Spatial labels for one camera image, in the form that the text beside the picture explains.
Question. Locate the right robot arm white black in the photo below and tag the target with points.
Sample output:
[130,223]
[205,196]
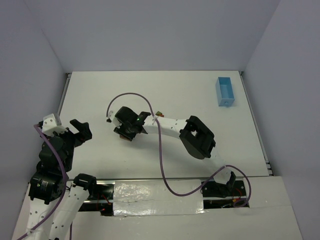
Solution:
[196,137]

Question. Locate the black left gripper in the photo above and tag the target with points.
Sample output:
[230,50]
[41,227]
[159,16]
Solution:
[74,135]

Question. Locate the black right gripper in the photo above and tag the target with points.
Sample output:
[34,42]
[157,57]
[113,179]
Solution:
[124,130]

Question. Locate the aluminium table edge rail right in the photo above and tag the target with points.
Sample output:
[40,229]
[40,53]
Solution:
[266,159]

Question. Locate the silver tape white foam board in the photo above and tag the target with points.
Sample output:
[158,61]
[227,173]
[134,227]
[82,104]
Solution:
[152,198]

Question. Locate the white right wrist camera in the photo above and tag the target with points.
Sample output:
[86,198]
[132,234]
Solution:
[111,118]

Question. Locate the blue plastic box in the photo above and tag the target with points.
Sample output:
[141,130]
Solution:
[224,92]

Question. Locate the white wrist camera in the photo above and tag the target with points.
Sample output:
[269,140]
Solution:
[52,124]
[111,118]

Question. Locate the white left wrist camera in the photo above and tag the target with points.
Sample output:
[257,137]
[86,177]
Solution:
[52,124]

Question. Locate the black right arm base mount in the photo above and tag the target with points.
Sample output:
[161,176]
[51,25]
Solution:
[233,188]

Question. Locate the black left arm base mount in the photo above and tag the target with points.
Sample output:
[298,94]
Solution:
[100,195]

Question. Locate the aluminium table edge rail left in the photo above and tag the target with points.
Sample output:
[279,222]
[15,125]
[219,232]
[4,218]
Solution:
[64,92]

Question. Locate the aluminium table edge rail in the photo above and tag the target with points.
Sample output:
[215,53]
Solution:
[64,92]
[266,159]

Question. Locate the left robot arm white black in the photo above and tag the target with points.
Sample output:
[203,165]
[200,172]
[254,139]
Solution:
[54,205]

